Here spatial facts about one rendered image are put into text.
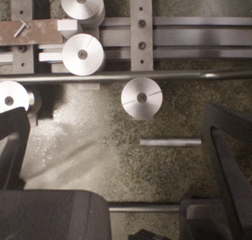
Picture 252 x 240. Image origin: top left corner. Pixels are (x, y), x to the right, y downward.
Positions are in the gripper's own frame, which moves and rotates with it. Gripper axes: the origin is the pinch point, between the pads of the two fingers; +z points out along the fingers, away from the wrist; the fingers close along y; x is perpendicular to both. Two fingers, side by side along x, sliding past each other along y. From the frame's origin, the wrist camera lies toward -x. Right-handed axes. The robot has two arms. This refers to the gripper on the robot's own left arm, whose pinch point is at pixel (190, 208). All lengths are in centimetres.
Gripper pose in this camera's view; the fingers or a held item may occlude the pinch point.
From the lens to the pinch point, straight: 42.1
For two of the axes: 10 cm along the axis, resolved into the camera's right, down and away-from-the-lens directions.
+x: 10.0, 0.1, 0.1
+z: -0.1, -0.8, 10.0
